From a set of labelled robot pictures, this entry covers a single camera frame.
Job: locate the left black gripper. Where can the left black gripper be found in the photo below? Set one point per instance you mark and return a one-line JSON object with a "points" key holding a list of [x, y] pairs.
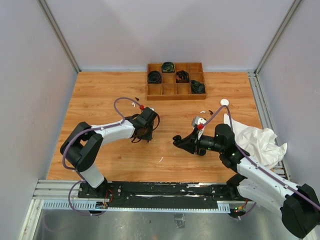
{"points": [[149, 136]]}

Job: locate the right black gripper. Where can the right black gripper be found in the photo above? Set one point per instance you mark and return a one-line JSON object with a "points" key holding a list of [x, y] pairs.
{"points": [[190, 143]]}

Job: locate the black charging case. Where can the black charging case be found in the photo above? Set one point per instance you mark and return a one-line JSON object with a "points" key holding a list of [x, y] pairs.
{"points": [[176, 139]]}

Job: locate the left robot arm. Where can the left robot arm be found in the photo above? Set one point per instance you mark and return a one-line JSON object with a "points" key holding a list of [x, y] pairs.
{"points": [[80, 149]]}

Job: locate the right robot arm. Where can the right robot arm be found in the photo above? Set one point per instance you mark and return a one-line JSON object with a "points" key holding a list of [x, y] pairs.
{"points": [[297, 205]]}

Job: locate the white charging case right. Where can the white charging case right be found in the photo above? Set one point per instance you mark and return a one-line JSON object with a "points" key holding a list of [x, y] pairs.
{"points": [[224, 102]]}

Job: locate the wooden compartment tray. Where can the wooden compartment tray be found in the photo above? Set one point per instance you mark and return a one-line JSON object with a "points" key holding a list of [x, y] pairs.
{"points": [[175, 81]]}

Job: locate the crumpled white cloth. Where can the crumpled white cloth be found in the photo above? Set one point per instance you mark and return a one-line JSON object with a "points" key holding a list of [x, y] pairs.
{"points": [[259, 143]]}

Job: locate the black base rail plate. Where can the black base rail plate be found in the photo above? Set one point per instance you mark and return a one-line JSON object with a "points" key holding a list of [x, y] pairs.
{"points": [[160, 195]]}

